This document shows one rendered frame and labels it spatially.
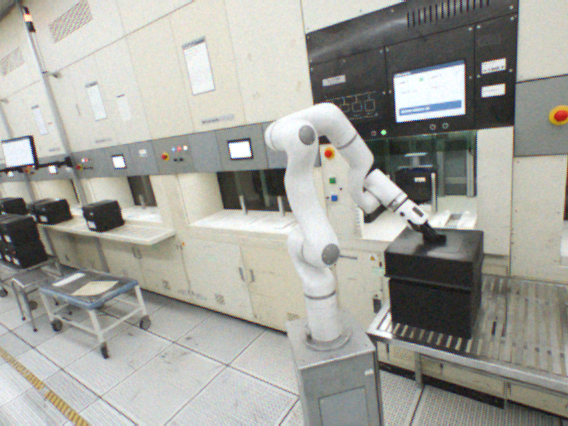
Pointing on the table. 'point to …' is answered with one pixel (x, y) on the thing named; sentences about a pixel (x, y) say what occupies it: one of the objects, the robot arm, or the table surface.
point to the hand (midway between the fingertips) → (431, 234)
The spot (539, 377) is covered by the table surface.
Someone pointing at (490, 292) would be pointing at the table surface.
